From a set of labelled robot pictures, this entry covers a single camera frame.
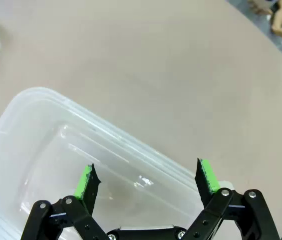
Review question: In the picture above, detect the large clear plastic container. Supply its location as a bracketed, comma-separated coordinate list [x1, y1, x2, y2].
[0, 86, 234, 240]

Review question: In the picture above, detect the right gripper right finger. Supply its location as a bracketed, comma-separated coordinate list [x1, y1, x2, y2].
[184, 157, 281, 240]

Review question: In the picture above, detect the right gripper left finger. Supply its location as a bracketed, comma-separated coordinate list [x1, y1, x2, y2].
[20, 163, 109, 240]

